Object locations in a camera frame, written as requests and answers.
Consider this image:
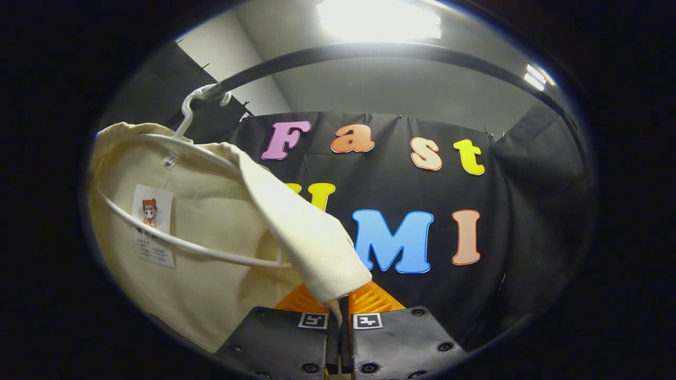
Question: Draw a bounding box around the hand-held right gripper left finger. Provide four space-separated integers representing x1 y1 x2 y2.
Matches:
214 283 339 380

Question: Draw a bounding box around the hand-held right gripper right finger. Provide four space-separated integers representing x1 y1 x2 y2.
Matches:
341 281 468 380

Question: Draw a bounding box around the cream long-sleeved shirt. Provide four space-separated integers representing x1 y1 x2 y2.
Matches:
87 122 373 353

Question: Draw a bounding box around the white plastic hanger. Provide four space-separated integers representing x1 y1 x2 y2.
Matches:
98 84 291 269

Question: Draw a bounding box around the black metal clothes rack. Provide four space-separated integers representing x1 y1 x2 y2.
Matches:
203 42 592 175

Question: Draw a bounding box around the small ceiling light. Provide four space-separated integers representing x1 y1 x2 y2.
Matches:
524 63 555 91

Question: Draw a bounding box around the large ceiling light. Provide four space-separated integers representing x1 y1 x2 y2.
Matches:
317 0 442 43

